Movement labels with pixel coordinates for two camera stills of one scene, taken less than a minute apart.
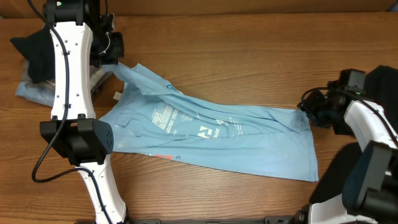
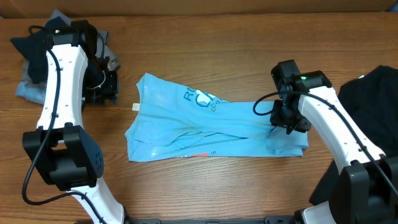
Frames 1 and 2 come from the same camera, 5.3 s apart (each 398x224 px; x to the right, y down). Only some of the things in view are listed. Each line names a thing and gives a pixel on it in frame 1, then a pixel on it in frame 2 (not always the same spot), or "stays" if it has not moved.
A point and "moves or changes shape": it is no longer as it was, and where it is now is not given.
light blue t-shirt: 154,117 moves or changes shape
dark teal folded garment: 38,48 stays
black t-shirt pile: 381,88 stays
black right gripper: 308,105 to 278,121
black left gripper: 117,51 to 111,92
